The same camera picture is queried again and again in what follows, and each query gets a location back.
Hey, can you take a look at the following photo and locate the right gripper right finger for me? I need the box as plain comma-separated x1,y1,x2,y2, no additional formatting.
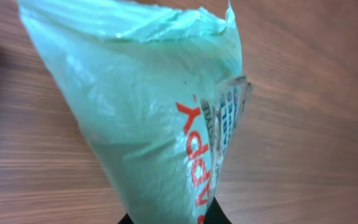
204,198,232,224

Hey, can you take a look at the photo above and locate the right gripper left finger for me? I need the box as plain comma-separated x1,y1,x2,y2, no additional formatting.
117,214,134,224

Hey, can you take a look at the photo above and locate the mint green wipes packet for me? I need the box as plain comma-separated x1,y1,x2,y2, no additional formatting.
18,0,252,224

